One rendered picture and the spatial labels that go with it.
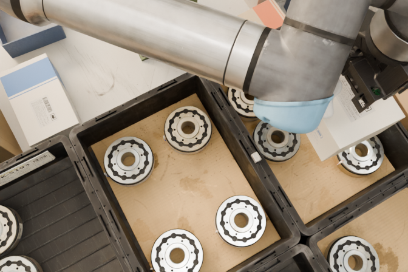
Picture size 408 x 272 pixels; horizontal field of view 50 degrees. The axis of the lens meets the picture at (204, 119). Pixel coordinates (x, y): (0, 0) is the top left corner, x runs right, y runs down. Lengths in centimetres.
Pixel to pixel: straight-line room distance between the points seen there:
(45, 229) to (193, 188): 31
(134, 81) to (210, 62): 71
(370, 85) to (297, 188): 42
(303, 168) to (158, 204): 32
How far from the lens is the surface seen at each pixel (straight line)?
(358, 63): 61
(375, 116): 72
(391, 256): 102
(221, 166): 95
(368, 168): 100
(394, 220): 103
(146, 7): 48
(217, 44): 45
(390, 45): 53
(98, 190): 85
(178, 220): 93
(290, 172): 97
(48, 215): 97
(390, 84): 59
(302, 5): 44
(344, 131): 69
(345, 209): 90
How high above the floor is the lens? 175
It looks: 72 degrees down
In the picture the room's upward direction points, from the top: 8 degrees clockwise
